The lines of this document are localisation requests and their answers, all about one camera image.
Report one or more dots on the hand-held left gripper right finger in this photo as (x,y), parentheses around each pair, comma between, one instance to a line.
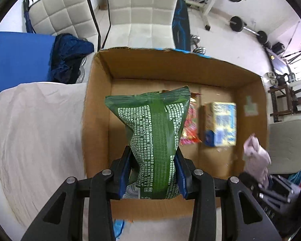
(181,178)

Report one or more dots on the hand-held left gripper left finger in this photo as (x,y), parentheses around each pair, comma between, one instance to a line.
(124,173)

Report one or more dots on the green printed wipes packet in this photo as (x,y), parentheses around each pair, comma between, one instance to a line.
(153,140)

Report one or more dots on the pale pink soft cloth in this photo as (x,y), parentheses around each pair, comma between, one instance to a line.
(257,157)

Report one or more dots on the large cardboard box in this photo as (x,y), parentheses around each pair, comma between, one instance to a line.
(223,100)

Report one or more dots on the teal cloth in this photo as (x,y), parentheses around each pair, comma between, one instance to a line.
(298,177)

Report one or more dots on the pink and red snack packet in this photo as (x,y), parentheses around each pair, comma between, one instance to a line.
(189,128)

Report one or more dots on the blue plastic wrapper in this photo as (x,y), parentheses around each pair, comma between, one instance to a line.
(118,228)

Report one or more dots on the blue and yellow packet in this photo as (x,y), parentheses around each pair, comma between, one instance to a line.
(222,125)

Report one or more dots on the white table cloth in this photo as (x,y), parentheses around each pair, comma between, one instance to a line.
(40,143)

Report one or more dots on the dark wooden chair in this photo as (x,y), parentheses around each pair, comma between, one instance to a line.
(287,100)

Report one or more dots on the dark blue jacket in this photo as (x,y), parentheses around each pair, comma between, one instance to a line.
(70,55)

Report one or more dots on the chrome dumbbell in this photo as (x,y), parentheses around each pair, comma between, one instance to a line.
(199,48)

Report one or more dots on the blue and black bench pad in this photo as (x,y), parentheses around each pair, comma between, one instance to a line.
(181,27)

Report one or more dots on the blue foam mat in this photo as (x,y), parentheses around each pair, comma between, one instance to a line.
(20,60)

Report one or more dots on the white quilted chair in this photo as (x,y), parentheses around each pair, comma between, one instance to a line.
(143,12)
(65,10)

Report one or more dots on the barbell with black plates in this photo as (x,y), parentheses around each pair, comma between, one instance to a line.
(237,23)

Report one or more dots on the white weight bench frame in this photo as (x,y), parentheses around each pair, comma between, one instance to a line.
(205,2)

